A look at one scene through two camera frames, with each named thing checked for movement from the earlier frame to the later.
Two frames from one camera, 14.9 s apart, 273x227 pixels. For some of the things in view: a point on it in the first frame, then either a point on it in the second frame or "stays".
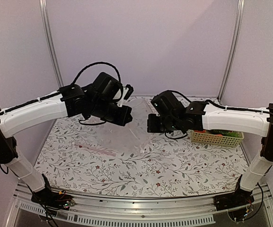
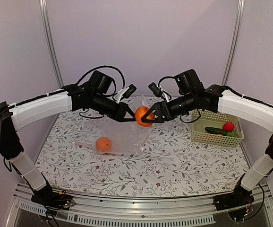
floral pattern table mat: [81, 159] stays
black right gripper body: [165, 126] → [163, 104]
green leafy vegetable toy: [234, 134] stays
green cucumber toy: [223, 132] stays
